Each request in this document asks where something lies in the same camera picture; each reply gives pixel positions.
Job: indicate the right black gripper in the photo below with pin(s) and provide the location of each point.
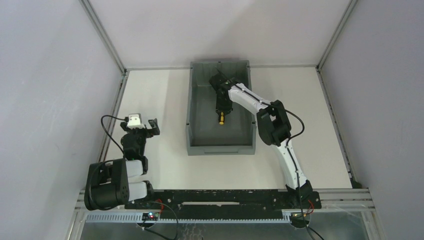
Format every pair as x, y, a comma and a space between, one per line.
221, 103

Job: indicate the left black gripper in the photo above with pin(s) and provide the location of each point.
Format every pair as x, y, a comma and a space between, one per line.
142, 131

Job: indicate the yellow black handled screwdriver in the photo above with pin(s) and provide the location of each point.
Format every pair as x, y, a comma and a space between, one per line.
222, 118

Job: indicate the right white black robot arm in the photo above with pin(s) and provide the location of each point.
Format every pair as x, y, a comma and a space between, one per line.
274, 130

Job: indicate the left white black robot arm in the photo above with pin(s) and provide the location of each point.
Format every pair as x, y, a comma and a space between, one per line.
112, 183

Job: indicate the grey plastic storage bin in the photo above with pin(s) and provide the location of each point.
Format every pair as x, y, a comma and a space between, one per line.
204, 134

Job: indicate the left controller board with leds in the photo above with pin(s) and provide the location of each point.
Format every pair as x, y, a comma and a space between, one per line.
150, 216

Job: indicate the right controller board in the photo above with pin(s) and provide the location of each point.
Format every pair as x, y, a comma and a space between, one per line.
298, 216

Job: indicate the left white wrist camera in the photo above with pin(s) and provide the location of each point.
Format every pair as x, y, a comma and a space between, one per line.
134, 121

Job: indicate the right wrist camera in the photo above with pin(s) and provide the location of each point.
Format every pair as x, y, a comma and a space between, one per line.
219, 82

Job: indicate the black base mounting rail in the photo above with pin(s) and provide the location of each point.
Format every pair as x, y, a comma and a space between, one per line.
240, 204

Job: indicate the white slotted cable duct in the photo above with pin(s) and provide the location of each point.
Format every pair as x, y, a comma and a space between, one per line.
139, 217

